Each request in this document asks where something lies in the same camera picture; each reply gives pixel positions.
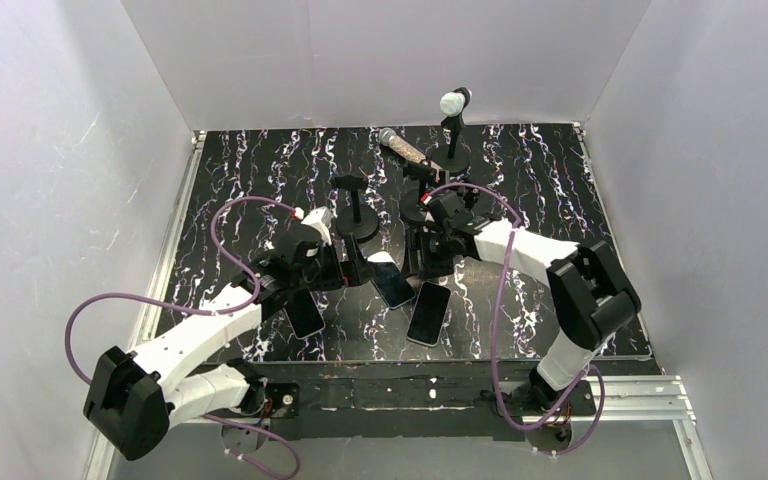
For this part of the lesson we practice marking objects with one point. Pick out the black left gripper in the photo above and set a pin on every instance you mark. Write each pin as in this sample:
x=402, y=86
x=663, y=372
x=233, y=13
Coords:
x=349, y=261

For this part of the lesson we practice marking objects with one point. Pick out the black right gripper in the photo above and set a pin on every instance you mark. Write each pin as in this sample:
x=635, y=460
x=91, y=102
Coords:
x=420, y=248

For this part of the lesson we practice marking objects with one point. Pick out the blue smartphone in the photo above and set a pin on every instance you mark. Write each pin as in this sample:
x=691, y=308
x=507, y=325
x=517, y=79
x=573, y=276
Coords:
x=388, y=281

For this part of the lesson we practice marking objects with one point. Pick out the black phone stand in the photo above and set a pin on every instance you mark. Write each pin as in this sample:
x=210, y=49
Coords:
x=358, y=219
x=427, y=174

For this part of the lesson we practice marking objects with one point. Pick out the black phone stand front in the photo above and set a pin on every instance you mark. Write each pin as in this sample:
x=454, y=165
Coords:
x=358, y=219

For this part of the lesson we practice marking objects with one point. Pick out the black smartphone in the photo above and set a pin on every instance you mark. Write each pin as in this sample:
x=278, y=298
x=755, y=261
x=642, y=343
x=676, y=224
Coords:
x=429, y=313
x=303, y=315

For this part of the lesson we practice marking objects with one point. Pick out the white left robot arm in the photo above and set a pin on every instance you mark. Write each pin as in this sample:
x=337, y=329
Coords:
x=136, y=397

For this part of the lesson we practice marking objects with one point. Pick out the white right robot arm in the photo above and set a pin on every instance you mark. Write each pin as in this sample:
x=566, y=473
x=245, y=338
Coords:
x=592, y=294

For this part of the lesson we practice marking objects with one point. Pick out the black microphone stand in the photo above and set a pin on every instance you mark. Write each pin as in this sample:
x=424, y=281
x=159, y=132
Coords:
x=447, y=155

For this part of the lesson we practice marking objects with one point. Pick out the glitter handheld microphone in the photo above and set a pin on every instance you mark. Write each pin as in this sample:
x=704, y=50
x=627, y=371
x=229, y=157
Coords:
x=388, y=137

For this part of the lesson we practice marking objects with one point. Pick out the white microphone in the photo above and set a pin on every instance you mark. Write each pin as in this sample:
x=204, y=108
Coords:
x=452, y=103

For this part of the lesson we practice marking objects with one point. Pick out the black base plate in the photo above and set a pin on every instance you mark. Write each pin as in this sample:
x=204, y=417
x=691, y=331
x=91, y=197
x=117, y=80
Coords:
x=386, y=399

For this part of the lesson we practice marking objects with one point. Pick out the aluminium rail frame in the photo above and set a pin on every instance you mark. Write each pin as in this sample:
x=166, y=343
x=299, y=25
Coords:
x=633, y=390

